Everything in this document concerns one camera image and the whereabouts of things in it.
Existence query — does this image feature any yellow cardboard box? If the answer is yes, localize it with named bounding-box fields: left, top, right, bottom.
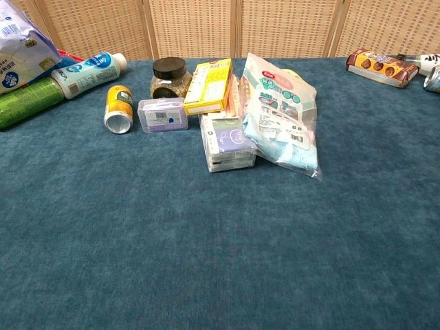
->
left=183, top=58, right=234, bottom=116

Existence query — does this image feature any white bottle with black print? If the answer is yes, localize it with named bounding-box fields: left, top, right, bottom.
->
left=396, top=53, right=440, bottom=77

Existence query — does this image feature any white blue snack bag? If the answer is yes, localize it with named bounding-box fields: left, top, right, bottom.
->
left=0, top=0, right=63, bottom=96

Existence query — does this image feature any red flat package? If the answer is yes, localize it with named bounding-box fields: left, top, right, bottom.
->
left=57, top=49, right=85, bottom=64

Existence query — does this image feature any white blue plastic bottle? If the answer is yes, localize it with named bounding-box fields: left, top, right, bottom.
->
left=51, top=52, right=128, bottom=100

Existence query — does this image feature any brown chocolate cookie package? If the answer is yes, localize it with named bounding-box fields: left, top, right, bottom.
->
left=345, top=49, right=419, bottom=89

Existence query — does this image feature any silver metal can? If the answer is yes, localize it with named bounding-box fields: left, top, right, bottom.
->
left=423, top=65, right=440, bottom=94

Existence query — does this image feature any pink striped flat package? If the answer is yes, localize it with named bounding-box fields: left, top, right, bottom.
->
left=220, top=73, right=241, bottom=119

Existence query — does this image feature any glass jar with black lid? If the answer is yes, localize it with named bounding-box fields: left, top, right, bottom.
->
left=150, top=57, right=193, bottom=100

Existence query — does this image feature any yellow drink can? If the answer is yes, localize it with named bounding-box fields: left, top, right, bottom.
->
left=103, top=85, right=134, bottom=135

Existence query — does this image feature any green cylindrical can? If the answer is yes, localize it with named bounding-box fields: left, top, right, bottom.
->
left=0, top=77, right=65, bottom=131

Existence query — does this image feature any purple white tissue pack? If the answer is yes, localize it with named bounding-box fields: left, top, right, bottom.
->
left=199, top=111, right=258, bottom=173

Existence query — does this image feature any blue velvet tablecloth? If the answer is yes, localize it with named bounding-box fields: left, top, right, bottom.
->
left=0, top=56, right=440, bottom=330

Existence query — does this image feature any woven rattan folding screen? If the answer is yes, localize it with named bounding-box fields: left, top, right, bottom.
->
left=9, top=0, right=440, bottom=60

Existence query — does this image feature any purple clear plastic box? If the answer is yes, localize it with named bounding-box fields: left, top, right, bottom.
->
left=137, top=97, right=190, bottom=133

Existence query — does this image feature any clear bag of cleaning cloths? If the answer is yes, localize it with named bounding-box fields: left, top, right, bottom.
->
left=239, top=52, right=323, bottom=181

